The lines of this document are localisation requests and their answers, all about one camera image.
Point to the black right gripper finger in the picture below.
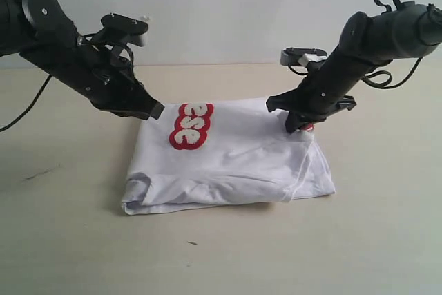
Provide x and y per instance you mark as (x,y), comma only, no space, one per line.
(284,101)
(296,122)

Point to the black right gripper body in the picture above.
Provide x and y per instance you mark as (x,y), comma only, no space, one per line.
(323,91)

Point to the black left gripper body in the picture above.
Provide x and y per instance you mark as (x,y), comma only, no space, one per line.
(107,81)

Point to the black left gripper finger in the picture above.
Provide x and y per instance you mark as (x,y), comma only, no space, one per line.
(150,107)

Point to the white t-shirt red Chinese patch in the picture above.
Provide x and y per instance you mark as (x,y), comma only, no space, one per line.
(209,154)

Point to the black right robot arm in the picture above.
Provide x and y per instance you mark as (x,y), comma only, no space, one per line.
(366,44)

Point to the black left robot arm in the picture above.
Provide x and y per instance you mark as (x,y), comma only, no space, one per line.
(29,23)

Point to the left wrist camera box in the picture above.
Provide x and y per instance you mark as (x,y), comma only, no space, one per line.
(124,29)

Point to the small white wall fixture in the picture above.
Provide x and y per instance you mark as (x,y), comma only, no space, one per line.
(145,18)

